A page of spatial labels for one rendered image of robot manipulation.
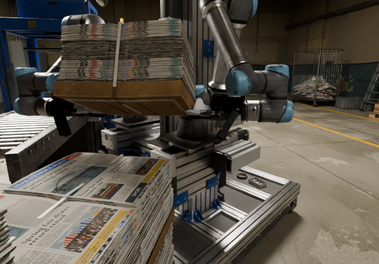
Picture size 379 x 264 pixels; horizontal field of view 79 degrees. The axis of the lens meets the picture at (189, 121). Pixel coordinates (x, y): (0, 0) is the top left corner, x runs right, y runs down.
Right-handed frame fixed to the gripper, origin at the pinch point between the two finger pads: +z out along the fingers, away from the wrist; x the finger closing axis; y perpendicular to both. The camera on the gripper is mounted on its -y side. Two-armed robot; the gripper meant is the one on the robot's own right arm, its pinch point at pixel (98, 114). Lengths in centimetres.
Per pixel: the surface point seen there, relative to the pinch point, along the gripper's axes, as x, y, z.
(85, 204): -31.0, -25.7, 18.6
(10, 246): -61, -22, 30
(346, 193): 163, -40, 160
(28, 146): 7.2, -13.9, -35.4
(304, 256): 82, -71, 99
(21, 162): 2.4, -20.6, -32.7
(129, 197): -27.3, -24.0, 27.3
